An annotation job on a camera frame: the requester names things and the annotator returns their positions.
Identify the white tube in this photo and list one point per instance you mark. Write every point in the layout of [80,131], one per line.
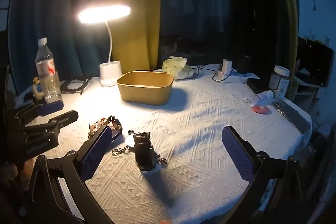
[261,97]

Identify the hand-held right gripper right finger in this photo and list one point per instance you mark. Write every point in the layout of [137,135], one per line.
[236,153]

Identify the clear jar with white lid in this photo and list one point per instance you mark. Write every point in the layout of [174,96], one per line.
[279,82]

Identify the small cream figurine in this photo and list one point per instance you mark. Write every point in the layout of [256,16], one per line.
[38,90]

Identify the blue curtain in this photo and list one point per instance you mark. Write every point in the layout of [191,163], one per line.
[52,3]

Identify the yellow tissue pack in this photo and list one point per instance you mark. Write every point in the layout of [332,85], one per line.
[173,64]

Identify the red tape roll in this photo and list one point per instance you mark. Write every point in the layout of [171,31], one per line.
[260,109]

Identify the yellow curtain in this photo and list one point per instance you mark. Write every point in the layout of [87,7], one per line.
[134,37]

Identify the black power adapter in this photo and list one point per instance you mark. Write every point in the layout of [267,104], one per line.
[244,65]

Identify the yellow storage box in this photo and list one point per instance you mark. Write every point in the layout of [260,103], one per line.
[145,90]

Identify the person's left hand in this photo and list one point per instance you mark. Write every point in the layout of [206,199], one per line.
[27,171]

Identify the white power strip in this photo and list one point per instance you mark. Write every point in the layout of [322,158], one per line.
[236,78]

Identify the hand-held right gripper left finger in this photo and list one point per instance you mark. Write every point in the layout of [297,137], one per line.
[95,148]

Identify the black folding stand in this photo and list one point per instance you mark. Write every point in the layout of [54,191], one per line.
[67,85]

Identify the clear plastic water bottle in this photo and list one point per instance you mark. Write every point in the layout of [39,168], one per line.
[47,77]

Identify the white charger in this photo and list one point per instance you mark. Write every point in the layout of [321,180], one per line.
[227,65]

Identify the white desk lamp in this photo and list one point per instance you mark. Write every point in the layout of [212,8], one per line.
[110,74]

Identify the silver rectangular case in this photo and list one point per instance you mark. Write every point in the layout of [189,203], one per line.
[292,116]

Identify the white textured tablecloth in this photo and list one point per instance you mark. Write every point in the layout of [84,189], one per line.
[199,121]

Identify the black flat box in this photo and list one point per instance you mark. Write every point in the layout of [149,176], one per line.
[258,86]

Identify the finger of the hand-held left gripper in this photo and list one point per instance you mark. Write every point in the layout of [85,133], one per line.
[63,119]
[50,108]

